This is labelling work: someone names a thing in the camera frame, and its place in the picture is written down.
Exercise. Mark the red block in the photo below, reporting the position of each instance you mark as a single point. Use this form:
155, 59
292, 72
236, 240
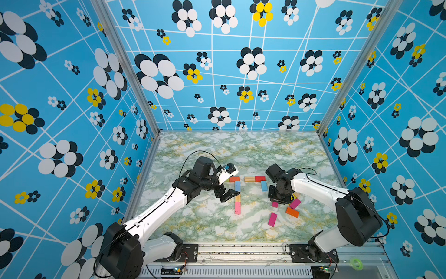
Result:
260, 178

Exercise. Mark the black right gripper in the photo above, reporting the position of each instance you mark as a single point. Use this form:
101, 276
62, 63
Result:
284, 199

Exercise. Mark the aluminium frame post right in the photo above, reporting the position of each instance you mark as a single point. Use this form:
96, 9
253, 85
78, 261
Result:
374, 38

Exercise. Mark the small light blue block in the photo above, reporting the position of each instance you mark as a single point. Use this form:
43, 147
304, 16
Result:
264, 186

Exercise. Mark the orange block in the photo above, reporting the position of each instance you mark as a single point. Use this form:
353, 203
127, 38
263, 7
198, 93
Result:
292, 212

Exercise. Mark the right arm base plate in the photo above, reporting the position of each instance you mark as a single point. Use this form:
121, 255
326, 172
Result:
299, 254

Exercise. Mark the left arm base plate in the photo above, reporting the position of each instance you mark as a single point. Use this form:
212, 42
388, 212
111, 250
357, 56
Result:
187, 254

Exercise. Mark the pink block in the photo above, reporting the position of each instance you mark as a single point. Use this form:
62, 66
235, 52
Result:
237, 208

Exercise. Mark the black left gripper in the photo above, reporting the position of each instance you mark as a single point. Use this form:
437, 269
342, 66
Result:
227, 195

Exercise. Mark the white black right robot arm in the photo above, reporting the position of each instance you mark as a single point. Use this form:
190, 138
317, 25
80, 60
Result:
357, 219

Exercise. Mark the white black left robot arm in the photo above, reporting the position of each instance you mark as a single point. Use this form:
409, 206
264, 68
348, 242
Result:
128, 247

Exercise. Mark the green tape roll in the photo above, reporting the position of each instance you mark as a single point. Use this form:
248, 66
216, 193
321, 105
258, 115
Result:
356, 264

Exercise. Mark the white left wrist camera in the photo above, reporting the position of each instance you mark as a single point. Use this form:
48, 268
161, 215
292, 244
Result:
225, 172

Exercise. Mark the orange-red block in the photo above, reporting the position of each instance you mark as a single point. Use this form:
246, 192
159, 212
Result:
234, 179

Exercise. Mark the aluminium frame post left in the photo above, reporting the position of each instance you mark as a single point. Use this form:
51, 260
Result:
105, 18

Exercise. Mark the aluminium frame post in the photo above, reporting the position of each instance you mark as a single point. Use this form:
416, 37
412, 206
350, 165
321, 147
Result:
105, 18
374, 38

